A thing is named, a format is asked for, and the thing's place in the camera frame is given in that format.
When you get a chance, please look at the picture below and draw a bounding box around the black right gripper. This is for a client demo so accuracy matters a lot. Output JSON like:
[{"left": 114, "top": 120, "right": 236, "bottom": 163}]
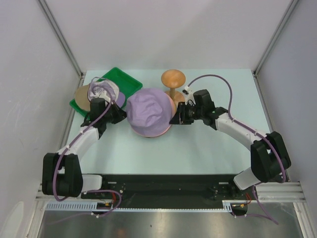
[{"left": 169, "top": 101, "right": 204, "bottom": 124}]

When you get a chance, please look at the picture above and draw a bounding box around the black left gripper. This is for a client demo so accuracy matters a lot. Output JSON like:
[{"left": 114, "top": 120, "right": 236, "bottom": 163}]
[{"left": 102, "top": 101, "right": 128, "bottom": 124}]

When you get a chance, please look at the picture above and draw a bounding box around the pink hat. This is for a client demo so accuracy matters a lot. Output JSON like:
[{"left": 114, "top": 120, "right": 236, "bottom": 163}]
[{"left": 132, "top": 98, "right": 176, "bottom": 138}]

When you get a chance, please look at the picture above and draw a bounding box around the lavender baseball cap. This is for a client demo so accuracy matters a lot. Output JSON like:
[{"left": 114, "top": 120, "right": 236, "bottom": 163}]
[{"left": 87, "top": 77, "right": 126, "bottom": 107}]

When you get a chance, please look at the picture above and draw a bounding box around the lavender purple hat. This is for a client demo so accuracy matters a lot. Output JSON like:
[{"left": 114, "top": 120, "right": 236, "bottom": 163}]
[{"left": 126, "top": 88, "right": 176, "bottom": 138}]

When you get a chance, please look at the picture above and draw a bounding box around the tan brimmed hat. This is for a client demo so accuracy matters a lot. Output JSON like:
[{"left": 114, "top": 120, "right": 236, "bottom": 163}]
[{"left": 74, "top": 84, "right": 90, "bottom": 112}]

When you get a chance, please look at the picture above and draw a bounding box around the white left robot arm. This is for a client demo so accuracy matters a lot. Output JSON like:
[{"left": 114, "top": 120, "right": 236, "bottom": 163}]
[{"left": 42, "top": 98, "right": 126, "bottom": 201}]

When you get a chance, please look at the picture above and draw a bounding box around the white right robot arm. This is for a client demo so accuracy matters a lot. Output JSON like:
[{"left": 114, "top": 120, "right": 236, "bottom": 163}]
[{"left": 170, "top": 89, "right": 291, "bottom": 199}]

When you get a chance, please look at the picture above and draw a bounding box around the wooden hat stand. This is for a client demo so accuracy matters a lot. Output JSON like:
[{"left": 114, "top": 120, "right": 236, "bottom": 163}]
[{"left": 161, "top": 69, "right": 186, "bottom": 107}]

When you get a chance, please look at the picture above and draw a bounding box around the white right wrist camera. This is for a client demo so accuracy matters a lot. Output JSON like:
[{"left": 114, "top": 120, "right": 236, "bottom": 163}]
[{"left": 182, "top": 86, "right": 195, "bottom": 106}]

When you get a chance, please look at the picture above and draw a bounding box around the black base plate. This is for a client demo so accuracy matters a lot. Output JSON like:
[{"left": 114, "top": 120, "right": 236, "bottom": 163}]
[{"left": 80, "top": 173, "right": 256, "bottom": 209}]

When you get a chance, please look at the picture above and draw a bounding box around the white slotted cable duct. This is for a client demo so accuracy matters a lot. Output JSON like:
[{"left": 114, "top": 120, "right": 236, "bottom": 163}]
[{"left": 46, "top": 199, "right": 248, "bottom": 213}]

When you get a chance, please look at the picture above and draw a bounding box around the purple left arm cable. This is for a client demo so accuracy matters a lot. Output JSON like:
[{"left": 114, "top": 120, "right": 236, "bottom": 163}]
[{"left": 53, "top": 76, "right": 122, "bottom": 219}]

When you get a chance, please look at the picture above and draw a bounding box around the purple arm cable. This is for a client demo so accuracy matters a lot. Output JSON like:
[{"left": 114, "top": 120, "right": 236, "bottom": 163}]
[
  {"left": 53, "top": 76, "right": 122, "bottom": 219},
  {"left": 184, "top": 74, "right": 288, "bottom": 225}
]

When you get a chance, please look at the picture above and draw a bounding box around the aluminium frame post left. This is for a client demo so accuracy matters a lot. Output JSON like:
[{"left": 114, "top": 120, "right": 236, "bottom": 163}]
[{"left": 36, "top": 0, "right": 84, "bottom": 78}]

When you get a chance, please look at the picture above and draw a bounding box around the aluminium frame post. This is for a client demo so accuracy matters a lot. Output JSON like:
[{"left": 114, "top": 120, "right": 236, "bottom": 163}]
[
  {"left": 36, "top": 0, "right": 84, "bottom": 78},
  {"left": 253, "top": 0, "right": 301, "bottom": 77}
]

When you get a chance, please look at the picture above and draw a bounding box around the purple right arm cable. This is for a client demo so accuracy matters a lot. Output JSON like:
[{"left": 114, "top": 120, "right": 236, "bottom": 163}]
[{"left": 184, "top": 74, "right": 288, "bottom": 225}]

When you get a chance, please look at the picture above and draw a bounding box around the aluminium frame post right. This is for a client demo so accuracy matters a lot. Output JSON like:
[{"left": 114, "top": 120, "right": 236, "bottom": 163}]
[{"left": 253, "top": 0, "right": 301, "bottom": 77}]

